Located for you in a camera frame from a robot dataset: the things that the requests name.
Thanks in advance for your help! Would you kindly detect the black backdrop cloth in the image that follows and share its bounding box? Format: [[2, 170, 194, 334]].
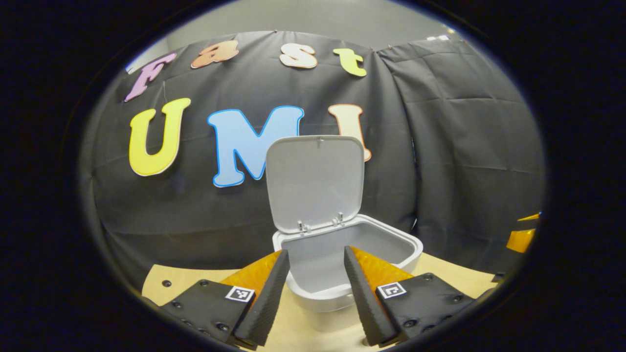
[[81, 30, 546, 289]]

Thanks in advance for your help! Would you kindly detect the white desktop garbage bin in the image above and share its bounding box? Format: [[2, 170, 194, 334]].
[[266, 135, 424, 333]]

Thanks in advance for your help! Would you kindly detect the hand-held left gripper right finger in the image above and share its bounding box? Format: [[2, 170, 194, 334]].
[[344, 245, 475, 348]]

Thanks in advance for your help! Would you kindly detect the wooden desktop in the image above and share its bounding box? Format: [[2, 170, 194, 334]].
[[142, 252, 497, 352]]

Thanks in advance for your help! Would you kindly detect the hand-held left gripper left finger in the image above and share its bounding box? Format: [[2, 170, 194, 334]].
[[159, 249, 291, 349]]

